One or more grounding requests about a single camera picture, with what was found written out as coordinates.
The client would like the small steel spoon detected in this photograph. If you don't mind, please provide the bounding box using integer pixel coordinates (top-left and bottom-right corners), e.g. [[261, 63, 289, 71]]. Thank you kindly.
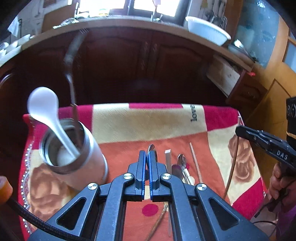
[[177, 154, 195, 186]]

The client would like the steel utensil holder cup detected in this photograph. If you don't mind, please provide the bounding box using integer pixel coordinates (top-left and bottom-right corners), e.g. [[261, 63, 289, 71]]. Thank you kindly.
[[39, 123, 108, 191]]

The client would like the long-handled steel spoon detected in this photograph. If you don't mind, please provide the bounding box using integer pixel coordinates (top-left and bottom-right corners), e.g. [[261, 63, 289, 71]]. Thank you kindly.
[[223, 136, 239, 200]]

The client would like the silver metal fork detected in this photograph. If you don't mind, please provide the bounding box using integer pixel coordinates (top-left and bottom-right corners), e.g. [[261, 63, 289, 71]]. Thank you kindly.
[[64, 29, 88, 148]]

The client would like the white plastic spoon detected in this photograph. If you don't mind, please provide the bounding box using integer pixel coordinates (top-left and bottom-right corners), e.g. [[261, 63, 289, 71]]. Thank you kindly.
[[27, 87, 80, 159]]

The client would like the person's right hand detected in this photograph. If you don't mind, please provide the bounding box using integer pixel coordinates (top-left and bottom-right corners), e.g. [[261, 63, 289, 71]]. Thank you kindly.
[[267, 163, 296, 212]]

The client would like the red orange patterned blanket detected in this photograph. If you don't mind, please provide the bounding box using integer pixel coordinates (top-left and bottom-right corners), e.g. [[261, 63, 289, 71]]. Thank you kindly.
[[17, 103, 266, 241]]

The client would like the open wooden drawer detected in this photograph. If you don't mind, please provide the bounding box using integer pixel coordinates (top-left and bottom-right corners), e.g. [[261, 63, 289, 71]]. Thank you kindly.
[[206, 55, 244, 97]]

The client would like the white plastic basin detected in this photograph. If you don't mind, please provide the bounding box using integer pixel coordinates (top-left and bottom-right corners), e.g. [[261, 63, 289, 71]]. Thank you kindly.
[[185, 16, 231, 46]]

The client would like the chrome sink faucet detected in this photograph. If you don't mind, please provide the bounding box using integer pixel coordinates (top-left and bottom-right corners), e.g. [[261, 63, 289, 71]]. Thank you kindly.
[[151, 0, 163, 22]]

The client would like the black braided cable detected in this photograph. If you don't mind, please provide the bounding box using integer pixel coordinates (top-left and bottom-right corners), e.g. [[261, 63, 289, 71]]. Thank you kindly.
[[5, 197, 91, 241]]

